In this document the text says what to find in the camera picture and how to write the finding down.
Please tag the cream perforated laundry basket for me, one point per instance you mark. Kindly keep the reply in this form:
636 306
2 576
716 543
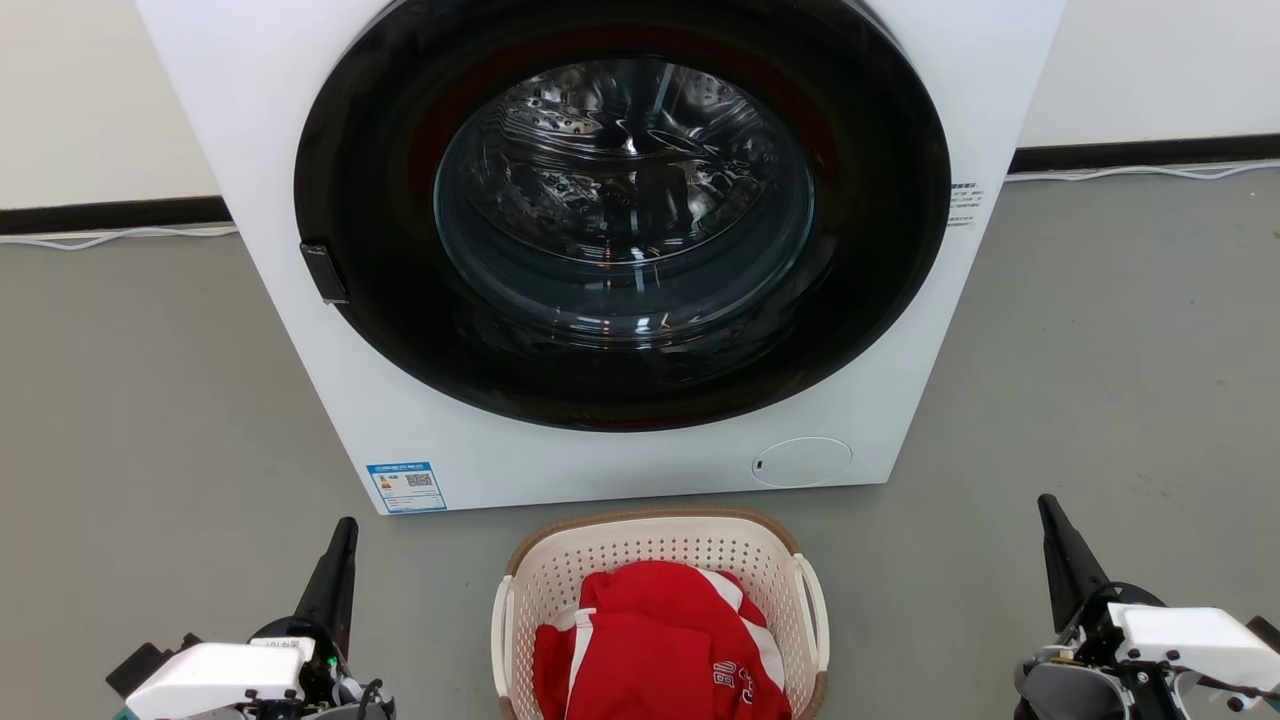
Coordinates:
650 545

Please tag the red garment with white stripes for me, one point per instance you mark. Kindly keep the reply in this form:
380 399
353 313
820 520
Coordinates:
650 650

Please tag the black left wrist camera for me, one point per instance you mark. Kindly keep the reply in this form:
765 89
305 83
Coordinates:
135 668

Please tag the black round washer door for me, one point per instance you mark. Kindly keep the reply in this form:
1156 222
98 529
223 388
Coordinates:
380 330

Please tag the blue energy label sticker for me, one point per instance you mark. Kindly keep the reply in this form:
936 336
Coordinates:
405 487

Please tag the round white filter cover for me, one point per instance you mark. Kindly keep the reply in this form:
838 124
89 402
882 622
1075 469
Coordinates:
800 462

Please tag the small printed text sticker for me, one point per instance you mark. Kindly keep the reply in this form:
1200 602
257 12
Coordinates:
965 205

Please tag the black wall baseboard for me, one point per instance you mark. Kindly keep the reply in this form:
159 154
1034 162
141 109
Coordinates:
1150 153
100 215

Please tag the steel washer drum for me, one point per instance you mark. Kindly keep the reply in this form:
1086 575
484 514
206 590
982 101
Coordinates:
620 180

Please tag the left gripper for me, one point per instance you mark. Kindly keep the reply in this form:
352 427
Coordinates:
220 675

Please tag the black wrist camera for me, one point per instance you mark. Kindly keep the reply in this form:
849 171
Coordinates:
135 668
1265 632

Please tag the white front-load washing machine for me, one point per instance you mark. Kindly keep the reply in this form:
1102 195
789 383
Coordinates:
300 100

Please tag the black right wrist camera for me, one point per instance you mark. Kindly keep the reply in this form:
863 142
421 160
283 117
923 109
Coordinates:
1265 632

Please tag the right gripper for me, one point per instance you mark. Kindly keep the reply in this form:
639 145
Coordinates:
1180 640

